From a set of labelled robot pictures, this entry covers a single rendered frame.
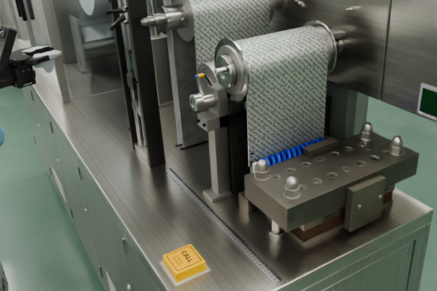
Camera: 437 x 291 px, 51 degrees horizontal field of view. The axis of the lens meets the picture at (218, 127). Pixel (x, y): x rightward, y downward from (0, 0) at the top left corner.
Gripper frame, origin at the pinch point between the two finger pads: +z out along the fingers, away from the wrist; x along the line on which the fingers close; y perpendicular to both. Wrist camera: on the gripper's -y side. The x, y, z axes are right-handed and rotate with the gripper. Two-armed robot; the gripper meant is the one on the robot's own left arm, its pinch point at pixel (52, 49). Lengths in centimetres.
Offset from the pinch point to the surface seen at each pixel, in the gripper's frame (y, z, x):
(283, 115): 1, 19, 70
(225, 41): -16, 11, 57
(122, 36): -5.4, 13.2, 16.2
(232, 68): -11, 8, 61
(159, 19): -14.9, 12.1, 33.4
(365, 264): 27, 15, 99
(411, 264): 35, 31, 105
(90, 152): 32.5, 1.7, 10.9
